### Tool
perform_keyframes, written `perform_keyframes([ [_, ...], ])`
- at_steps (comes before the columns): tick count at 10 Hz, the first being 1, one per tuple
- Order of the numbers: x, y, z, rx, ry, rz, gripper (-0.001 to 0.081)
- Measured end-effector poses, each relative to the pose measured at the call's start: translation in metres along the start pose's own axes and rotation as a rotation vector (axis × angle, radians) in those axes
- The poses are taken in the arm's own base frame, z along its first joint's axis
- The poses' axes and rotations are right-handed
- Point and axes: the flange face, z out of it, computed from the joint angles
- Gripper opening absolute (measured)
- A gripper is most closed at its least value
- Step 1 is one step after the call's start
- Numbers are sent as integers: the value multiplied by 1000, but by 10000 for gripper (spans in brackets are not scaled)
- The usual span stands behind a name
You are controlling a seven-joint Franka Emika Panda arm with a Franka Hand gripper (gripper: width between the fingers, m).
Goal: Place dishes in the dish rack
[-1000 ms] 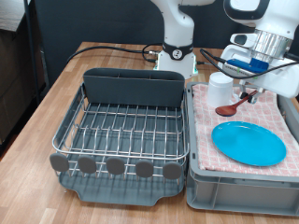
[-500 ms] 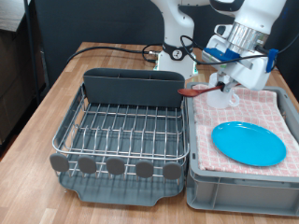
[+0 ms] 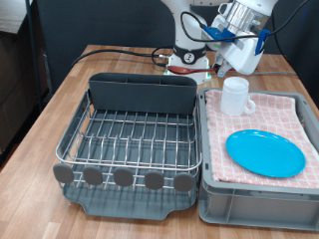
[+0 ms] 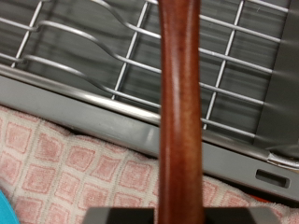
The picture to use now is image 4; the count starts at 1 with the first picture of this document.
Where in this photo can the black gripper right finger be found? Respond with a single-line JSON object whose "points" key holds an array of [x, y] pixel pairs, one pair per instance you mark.
{"points": [[239, 216]]}

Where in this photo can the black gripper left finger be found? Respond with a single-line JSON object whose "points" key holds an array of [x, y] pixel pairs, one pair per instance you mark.
{"points": [[121, 216]]}

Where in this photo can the grey dish rack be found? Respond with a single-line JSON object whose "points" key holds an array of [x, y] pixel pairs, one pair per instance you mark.
{"points": [[78, 53]]}

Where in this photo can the pink checked towel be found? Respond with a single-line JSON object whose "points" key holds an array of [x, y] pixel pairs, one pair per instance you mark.
{"points": [[78, 168]]}

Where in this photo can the brown wooden spoon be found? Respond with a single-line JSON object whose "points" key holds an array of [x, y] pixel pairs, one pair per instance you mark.
{"points": [[180, 109]]}

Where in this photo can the grey plastic crate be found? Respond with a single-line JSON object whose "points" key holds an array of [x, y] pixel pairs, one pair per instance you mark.
{"points": [[93, 121]]}

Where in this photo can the blue plate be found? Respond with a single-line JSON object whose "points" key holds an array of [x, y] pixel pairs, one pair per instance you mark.
{"points": [[6, 210]]}

